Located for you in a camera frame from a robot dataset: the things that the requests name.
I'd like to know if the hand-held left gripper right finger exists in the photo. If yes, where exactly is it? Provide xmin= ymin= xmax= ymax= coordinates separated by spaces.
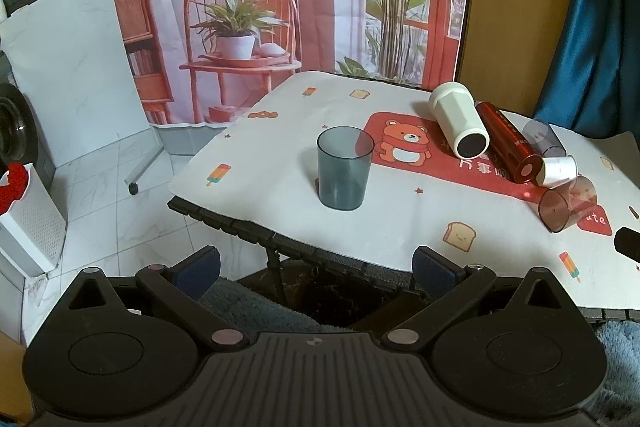
xmin=382 ymin=246 xmax=576 ymax=353

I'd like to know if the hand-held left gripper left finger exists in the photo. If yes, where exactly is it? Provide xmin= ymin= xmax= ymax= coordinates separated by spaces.
xmin=66 ymin=246 xmax=248 ymax=355

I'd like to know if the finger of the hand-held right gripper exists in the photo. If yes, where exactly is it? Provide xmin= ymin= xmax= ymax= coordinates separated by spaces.
xmin=614 ymin=227 xmax=640 ymax=264

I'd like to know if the red transparent cup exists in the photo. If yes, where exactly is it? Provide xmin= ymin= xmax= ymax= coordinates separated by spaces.
xmin=538 ymin=175 xmax=599 ymax=234

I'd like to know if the small white cup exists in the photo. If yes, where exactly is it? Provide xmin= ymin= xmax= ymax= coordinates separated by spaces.
xmin=535 ymin=154 xmax=579 ymax=187

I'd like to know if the blue-grey transparent cup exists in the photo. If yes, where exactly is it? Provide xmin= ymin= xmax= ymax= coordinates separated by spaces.
xmin=316 ymin=126 xmax=375 ymax=212

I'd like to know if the grey transparent cup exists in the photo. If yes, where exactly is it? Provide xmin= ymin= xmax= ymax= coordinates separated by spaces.
xmin=522 ymin=117 xmax=567 ymax=157

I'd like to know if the black folding table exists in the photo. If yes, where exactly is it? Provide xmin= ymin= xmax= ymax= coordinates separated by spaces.
xmin=167 ymin=196 xmax=640 ymax=324

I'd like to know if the blue fluffy rug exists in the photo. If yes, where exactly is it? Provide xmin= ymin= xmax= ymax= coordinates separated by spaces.
xmin=199 ymin=276 xmax=640 ymax=413

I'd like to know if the bear printed tablecloth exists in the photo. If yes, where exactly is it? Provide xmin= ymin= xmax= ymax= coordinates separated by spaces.
xmin=170 ymin=71 xmax=640 ymax=309

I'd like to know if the red metal bottle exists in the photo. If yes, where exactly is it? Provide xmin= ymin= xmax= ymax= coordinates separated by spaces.
xmin=474 ymin=101 xmax=544 ymax=183

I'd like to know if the white insulated bottle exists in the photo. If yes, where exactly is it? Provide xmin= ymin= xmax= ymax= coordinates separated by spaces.
xmin=428 ymin=82 xmax=490 ymax=160

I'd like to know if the white perforated bin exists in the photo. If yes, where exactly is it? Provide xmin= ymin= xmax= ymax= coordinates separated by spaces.
xmin=0 ymin=163 xmax=69 ymax=279

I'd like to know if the red fluffy cloth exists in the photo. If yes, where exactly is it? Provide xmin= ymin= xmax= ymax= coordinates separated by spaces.
xmin=0 ymin=163 xmax=29 ymax=216

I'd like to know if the blue curtain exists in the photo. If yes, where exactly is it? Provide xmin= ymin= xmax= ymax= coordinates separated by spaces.
xmin=532 ymin=0 xmax=640 ymax=142

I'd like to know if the washing machine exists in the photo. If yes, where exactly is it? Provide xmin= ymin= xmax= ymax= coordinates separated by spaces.
xmin=0 ymin=51 xmax=57 ymax=188

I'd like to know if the wooden door panel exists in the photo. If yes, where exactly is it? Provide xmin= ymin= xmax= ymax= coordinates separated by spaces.
xmin=454 ymin=0 xmax=592 ymax=128

